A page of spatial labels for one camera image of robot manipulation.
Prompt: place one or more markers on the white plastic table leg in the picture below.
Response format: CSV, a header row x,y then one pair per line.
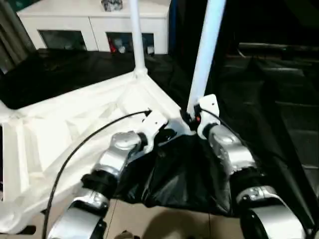
x,y
137,35
207,50

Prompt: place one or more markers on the white plastic table top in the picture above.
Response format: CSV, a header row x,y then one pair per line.
x,y
50,124

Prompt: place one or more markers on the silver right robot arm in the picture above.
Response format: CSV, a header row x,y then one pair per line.
x,y
232,154

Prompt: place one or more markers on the black work mat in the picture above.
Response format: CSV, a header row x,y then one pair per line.
x,y
269,124

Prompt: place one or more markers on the small red bottle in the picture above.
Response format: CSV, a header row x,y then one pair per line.
x,y
112,47

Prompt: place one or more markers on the dark robot left foot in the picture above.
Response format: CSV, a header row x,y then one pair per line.
x,y
127,235

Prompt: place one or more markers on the small grey bundle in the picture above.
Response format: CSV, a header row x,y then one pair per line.
x,y
111,4

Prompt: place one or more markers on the white glass-door cabinet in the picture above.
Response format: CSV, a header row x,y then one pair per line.
x,y
75,25

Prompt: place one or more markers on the grey window curtain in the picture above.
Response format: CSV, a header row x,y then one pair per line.
x,y
15,35

